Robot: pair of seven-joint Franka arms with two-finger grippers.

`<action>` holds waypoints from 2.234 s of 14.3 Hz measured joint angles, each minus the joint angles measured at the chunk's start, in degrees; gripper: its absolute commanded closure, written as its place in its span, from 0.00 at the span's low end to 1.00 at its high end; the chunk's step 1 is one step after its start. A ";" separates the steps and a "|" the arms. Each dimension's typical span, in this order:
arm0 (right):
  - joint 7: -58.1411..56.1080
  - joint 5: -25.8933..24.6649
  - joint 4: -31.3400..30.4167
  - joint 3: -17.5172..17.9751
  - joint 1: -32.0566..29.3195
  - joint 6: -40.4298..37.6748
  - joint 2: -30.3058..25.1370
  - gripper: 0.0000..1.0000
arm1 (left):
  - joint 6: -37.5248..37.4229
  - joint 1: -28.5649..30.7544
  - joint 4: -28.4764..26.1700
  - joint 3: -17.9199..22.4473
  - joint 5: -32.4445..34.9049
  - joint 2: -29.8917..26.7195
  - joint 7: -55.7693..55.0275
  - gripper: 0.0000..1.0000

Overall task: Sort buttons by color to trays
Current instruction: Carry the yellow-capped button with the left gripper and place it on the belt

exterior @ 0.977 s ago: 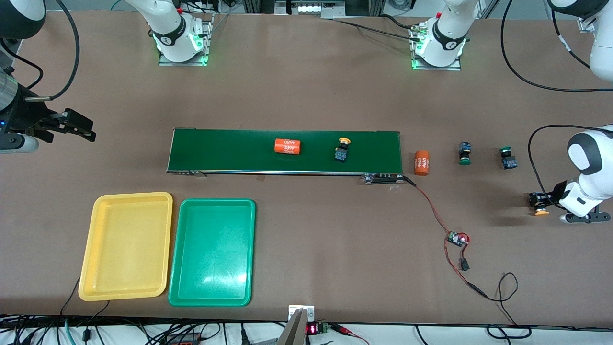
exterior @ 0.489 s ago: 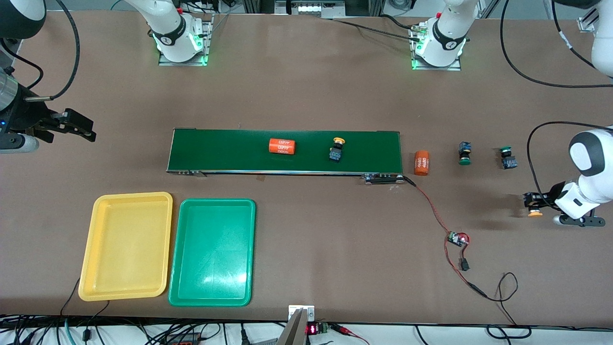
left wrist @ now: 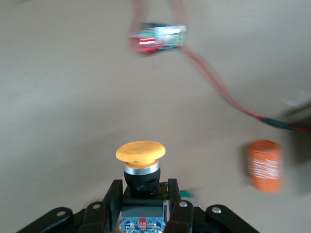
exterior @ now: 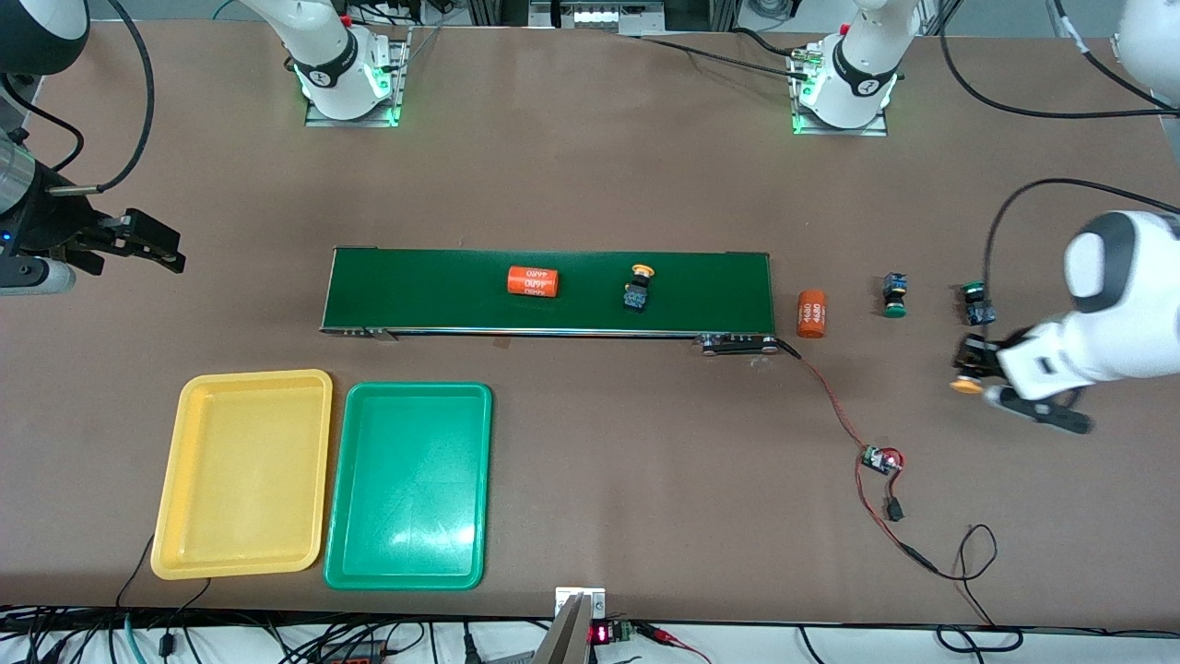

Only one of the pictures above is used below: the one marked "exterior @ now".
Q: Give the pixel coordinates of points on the small green circuit board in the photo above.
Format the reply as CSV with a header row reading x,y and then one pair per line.
x,y
879,459

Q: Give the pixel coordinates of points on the white box device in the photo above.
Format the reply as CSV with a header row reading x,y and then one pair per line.
x,y
595,14

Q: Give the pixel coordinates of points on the small metal bracket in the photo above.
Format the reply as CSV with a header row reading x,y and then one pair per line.
x,y
595,604

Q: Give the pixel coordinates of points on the small black plug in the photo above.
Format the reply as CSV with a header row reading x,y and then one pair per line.
x,y
892,508

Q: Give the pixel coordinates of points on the yellow push button switch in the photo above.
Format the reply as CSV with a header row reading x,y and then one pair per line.
x,y
637,290
965,386

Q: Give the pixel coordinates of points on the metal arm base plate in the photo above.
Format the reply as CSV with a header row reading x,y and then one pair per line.
x,y
359,122
839,132

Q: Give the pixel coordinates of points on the orange cylindrical battery cell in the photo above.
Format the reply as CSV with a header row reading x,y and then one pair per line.
x,y
811,314
534,281

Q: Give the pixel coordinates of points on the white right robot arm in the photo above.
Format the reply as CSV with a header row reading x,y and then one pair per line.
x,y
323,55

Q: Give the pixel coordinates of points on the green plastic tray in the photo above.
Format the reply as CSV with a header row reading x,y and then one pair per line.
x,y
406,489

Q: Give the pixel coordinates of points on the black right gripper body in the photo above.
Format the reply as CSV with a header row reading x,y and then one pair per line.
x,y
46,224

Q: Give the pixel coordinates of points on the yellow plastic tray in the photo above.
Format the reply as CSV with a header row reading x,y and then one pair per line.
x,y
230,516

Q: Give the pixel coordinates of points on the green conveyor belt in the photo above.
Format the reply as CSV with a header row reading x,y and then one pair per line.
x,y
415,295

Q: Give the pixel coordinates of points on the green push button switch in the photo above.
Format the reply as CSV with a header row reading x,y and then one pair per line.
x,y
893,290
978,309

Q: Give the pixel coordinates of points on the red display module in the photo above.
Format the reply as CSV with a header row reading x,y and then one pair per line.
x,y
601,634

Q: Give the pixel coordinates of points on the red clip lead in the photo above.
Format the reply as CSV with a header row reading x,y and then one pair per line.
x,y
659,634

